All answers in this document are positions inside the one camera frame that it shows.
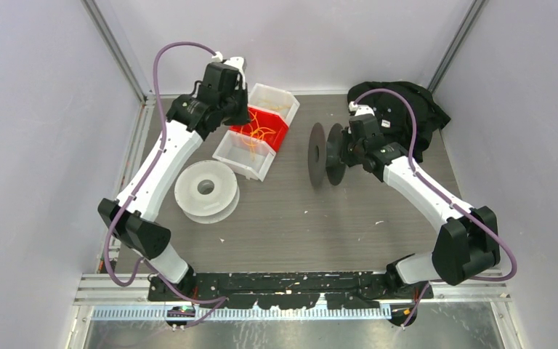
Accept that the yellow cable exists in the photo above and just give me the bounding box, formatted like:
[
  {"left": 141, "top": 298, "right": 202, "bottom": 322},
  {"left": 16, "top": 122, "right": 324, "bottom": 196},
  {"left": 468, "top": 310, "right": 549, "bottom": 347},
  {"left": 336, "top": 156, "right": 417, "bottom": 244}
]
[
  {"left": 257, "top": 96, "right": 292, "bottom": 114},
  {"left": 240, "top": 109, "right": 278, "bottom": 162}
]

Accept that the black perforated spool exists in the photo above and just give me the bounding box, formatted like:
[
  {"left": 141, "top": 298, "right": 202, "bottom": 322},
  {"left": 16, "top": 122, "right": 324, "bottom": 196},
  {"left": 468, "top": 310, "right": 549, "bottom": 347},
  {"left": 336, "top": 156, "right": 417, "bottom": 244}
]
[{"left": 307, "top": 123, "right": 347, "bottom": 188}]

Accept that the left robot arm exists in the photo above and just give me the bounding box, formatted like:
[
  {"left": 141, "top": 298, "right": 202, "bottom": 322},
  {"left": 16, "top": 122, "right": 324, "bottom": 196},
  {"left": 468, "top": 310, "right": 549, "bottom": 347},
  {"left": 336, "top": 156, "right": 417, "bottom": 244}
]
[{"left": 98, "top": 57, "right": 249, "bottom": 301}]

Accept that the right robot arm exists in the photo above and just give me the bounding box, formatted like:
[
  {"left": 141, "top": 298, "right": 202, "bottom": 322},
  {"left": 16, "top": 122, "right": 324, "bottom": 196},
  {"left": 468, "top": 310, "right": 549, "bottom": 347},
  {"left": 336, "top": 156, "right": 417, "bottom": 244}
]
[{"left": 341, "top": 113, "right": 501, "bottom": 299}]

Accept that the black cloth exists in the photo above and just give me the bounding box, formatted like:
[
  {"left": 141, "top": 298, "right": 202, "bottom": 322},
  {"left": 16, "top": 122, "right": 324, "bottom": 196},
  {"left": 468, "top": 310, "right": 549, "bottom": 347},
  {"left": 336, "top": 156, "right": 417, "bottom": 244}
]
[{"left": 347, "top": 81, "right": 451, "bottom": 163}]

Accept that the red plastic bin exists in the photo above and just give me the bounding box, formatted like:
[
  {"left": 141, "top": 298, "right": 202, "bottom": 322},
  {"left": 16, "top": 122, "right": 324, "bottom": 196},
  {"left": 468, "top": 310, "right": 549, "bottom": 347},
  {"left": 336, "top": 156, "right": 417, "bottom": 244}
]
[{"left": 230, "top": 106, "right": 289, "bottom": 152}]

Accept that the far white plastic bin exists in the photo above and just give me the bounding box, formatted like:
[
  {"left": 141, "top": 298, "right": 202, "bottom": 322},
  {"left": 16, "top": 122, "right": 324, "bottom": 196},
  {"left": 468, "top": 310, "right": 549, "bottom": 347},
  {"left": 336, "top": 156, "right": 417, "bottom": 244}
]
[{"left": 248, "top": 83, "right": 300, "bottom": 126}]

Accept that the white plastic bin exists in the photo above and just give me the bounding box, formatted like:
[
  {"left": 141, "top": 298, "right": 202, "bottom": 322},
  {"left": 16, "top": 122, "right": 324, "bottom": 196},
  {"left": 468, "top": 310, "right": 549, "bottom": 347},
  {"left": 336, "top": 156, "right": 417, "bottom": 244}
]
[
  {"left": 212, "top": 130, "right": 276, "bottom": 182},
  {"left": 248, "top": 83, "right": 300, "bottom": 126}
]

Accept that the near white plastic bin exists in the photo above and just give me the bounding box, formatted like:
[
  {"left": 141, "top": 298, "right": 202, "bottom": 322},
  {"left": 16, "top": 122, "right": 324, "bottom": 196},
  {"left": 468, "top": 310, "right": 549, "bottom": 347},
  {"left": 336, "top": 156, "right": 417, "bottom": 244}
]
[{"left": 212, "top": 130, "right": 276, "bottom": 182}]

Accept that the white perforated spool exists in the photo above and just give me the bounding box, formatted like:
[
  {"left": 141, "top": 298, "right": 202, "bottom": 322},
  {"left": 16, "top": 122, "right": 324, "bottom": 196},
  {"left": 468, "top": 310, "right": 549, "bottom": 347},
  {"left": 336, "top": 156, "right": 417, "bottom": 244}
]
[{"left": 174, "top": 160, "right": 240, "bottom": 224}]

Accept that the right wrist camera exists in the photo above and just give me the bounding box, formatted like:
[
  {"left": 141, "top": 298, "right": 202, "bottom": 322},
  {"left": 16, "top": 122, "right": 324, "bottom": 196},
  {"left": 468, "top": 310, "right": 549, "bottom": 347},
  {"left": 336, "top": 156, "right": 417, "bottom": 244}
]
[{"left": 348, "top": 101, "right": 376, "bottom": 122}]

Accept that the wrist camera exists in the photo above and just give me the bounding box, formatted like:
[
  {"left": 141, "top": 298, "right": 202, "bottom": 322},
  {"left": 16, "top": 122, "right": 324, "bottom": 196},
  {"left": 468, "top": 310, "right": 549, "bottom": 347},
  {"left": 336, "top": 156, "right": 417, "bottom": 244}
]
[
  {"left": 348, "top": 101, "right": 376, "bottom": 122},
  {"left": 211, "top": 51, "right": 248, "bottom": 89}
]

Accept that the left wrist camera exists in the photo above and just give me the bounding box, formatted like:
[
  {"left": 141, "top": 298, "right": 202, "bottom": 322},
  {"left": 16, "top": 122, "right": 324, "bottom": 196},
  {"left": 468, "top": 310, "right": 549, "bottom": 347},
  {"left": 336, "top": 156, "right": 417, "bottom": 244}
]
[{"left": 211, "top": 51, "right": 248, "bottom": 89}]

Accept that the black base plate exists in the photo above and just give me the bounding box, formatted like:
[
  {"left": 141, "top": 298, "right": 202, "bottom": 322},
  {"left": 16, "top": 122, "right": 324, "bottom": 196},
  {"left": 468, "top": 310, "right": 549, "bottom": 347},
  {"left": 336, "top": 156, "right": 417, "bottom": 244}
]
[{"left": 147, "top": 270, "right": 435, "bottom": 310}]

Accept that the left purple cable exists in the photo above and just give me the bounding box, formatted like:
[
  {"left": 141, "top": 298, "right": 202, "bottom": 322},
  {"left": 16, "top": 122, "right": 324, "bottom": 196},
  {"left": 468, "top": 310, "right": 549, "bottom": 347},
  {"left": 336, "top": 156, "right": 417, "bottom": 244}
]
[{"left": 104, "top": 41, "right": 230, "bottom": 329}]

